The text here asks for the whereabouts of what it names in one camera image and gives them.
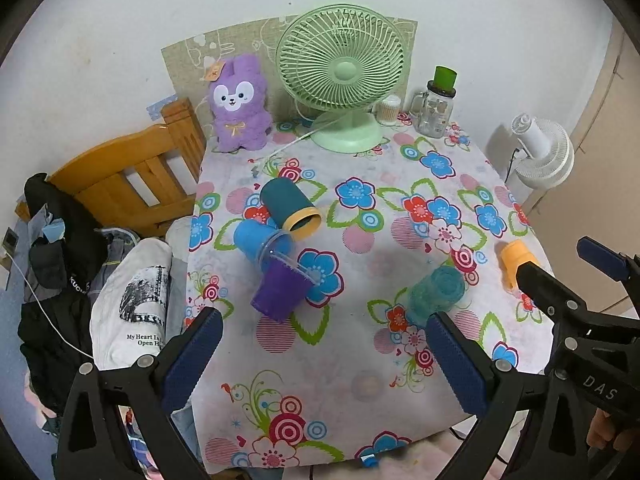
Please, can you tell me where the black jacket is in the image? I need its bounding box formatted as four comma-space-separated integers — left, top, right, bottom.
17, 172, 108, 411

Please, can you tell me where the beige wooden door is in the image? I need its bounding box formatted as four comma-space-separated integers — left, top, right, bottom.
520, 20, 640, 321

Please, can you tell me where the blue patterned paper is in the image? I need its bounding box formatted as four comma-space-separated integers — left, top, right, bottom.
147, 95, 178, 121

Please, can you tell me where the grey plaid garment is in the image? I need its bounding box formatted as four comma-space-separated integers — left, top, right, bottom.
95, 227, 146, 281

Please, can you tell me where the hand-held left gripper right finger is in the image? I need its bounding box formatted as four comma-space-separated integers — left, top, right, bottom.
425, 311, 551, 480

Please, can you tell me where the dark teal cup yellow rim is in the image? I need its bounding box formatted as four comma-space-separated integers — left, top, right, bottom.
260, 177, 322, 241

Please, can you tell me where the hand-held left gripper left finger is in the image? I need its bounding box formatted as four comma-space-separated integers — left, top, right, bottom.
56, 306, 224, 480

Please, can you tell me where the person's right hand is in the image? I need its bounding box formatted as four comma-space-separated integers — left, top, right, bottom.
586, 408, 637, 453

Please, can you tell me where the glass jar mug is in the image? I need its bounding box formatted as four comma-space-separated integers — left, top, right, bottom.
411, 80, 457, 138

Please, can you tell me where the green desk fan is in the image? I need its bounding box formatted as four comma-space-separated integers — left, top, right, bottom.
276, 4, 407, 152

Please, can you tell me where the purple plush rabbit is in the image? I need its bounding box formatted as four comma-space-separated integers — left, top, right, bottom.
207, 54, 274, 153

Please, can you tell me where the purple cup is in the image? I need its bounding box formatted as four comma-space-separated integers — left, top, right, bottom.
251, 247, 323, 322

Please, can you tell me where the blue cup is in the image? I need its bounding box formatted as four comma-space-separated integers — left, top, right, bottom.
233, 221, 296, 264

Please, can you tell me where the blue denim garment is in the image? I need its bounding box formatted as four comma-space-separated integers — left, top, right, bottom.
30, 205, 68, 246

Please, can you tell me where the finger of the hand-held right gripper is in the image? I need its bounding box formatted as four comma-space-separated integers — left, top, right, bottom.
516, 262, 601, 341
576, 236, 640, 311

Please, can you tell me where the cotton swab container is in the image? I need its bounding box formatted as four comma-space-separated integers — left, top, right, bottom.
374, 95, 403, 127

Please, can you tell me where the small green cup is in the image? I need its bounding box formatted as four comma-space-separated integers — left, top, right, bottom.
433, 65, 459, 92

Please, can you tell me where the translucent teal cup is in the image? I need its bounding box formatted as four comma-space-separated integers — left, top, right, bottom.
407, 265, 468, 326

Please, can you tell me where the orange cup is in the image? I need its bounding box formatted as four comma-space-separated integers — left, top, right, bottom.
500, 239, 540, 291

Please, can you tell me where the beige rabbit print board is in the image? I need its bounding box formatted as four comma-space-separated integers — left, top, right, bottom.
161, 16, 418, 111

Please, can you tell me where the thin white cable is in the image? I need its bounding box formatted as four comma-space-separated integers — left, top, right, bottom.
7, 255, 96, 361

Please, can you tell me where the floral tablecloth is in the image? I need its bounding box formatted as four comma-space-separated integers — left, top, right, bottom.
165, 115, 556, 473

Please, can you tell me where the wooden chair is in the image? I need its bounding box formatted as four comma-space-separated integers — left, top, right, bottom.
15, 97, 207, 238

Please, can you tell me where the white fan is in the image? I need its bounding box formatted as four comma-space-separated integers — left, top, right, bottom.
504, 114, 576, 191

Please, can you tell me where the white printed shirt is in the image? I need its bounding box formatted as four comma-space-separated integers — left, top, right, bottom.
90, 237, 173, 373

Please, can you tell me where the white fan cable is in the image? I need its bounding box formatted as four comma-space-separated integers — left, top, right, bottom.
252, 110, 353, 176

